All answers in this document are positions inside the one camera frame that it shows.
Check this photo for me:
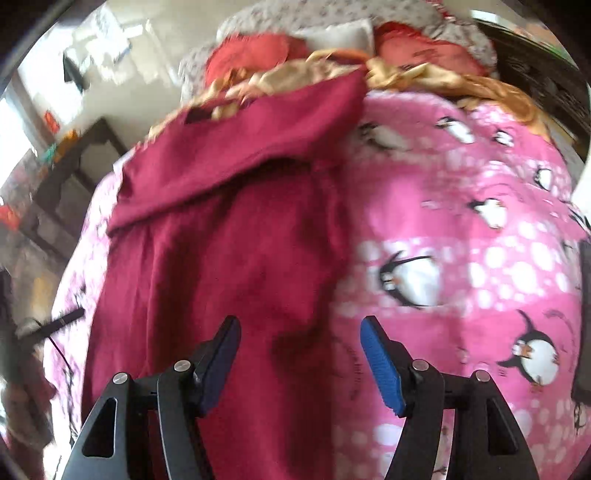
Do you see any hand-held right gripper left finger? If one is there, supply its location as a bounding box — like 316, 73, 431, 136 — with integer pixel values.
61, 316, 242, 480

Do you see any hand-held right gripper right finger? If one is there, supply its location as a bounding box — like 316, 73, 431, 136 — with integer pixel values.
360, 316, 540, 480

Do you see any dark red garment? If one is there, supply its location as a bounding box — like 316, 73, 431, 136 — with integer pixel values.
81, 68, 368, 480

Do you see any pink penguin print blanket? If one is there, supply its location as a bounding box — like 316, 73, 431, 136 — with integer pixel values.
42, 90, 591, 480

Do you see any dark wooden side table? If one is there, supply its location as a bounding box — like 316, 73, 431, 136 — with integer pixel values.
18, 117, 129, 259

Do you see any golden satin cloth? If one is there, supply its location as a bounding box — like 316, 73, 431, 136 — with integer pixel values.
203, 48, 550, 139

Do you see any red pillow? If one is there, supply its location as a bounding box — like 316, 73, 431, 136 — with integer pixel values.
205, 33, 309, 84
373, 21, 490, 77

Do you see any dark wooden headboard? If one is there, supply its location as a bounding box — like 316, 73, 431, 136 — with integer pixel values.
475, 16, 583, 153

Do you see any white pillow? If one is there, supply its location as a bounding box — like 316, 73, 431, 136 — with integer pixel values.
295, 17, 376, 52

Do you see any grey floral bedsheet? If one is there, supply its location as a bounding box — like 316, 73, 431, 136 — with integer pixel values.
178, 0, 499, 100

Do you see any black cable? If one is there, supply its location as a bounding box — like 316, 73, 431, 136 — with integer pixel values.
46, 337, 81, 448

